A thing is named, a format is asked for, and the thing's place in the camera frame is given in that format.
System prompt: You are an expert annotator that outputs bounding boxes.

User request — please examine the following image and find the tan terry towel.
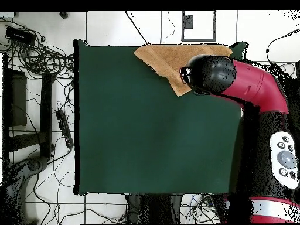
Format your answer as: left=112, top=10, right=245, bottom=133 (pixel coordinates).
left=133, top=43, right=234, bottom=97

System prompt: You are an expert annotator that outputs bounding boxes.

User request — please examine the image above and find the dark flat panel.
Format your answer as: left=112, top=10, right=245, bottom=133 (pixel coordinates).
left=8, top=69, right=28, bottom=127

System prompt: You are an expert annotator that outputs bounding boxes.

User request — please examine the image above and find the dark grey square plate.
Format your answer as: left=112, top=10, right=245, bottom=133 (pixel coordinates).
left=182, top=15, right=195, bottom=29

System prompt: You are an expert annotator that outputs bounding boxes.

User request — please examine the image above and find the dark green table cloth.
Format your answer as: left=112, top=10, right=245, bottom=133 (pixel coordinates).
left=73, top=39, right=248, bottom=196

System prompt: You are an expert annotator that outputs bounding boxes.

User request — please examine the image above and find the black power strip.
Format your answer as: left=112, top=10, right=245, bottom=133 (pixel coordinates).
left=55, top=109, right=75, bottom=149

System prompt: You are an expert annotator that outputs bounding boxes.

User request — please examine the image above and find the black electronics box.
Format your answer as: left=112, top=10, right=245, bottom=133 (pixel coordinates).
left=5, top=26, right=38, bottom=46

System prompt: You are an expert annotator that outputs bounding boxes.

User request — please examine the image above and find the dark stand foot with knob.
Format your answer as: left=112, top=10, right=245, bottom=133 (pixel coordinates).
left=5, top=155, right=50, bottom=224

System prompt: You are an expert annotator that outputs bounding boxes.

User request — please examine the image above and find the grey square floor frame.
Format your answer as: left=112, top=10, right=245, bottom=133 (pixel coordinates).
left=180, top=10, right=217, bottom=42

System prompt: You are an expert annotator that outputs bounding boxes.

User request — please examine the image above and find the black power adapter with cable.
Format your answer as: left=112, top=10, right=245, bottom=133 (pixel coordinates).
left=265, top=28, right=300, bottom=67

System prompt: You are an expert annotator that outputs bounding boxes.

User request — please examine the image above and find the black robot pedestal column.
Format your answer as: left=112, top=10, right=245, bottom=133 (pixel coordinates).
left=125, top=193, right=183, bottom=224

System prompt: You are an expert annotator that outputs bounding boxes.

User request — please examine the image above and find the black metal frame stand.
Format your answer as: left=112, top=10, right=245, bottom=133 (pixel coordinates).
left=1, top=53, right=56, bottom=162

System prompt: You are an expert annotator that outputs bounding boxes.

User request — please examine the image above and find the black cable tangle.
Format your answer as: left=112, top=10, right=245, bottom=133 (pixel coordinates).
left=0, top=18, right=76, bottom=80

